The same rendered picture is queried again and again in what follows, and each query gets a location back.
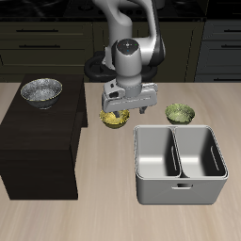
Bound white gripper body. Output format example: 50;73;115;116
101;82;159;114

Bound green bowl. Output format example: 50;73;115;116
165;103;196;125

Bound white two-bin basket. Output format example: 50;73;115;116
133;124;230;206

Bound dark kitchen cupboards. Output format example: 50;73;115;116
0;0;241;84

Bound flat black base plate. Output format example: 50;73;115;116
83;51;158;83

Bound yellow bowl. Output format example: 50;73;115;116
99;108;131;129

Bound dark wooden cabinet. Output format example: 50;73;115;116
0;73;88;201

